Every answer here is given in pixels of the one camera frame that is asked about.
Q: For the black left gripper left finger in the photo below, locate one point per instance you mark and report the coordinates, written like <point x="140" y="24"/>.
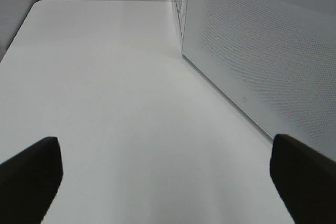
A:
<point x="30" y="181"/>

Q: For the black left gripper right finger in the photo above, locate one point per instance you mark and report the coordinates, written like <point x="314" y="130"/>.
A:
<point x="304" y="180"/>

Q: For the white microwave door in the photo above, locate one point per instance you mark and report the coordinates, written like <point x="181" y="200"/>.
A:
<point x="275" y="59"/>

